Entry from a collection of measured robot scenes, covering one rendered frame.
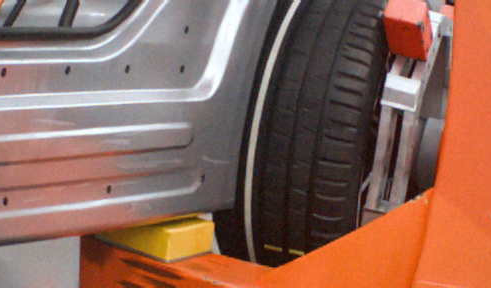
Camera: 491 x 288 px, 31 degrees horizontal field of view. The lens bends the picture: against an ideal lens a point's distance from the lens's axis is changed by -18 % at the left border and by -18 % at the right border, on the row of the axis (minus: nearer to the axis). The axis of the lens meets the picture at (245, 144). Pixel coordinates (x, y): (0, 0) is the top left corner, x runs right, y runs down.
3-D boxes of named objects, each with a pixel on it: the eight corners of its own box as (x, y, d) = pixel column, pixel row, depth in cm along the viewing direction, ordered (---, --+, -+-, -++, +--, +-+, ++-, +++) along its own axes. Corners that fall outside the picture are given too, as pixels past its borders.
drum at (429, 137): (415, 180, 188) (426, 110, 186) (495, 198, 179) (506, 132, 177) (396, 187, 175) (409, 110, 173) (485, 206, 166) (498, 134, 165)
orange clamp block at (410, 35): (398, 29, 163) (390, -8, 157) (435, 39, 160) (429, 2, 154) (388, 53, 160) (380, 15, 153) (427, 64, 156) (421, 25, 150)
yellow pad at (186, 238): (136, 229, 155) (139, 199, 155) (213, 253, 150) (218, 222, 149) (92, 237, 143) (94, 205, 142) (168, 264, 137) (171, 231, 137)
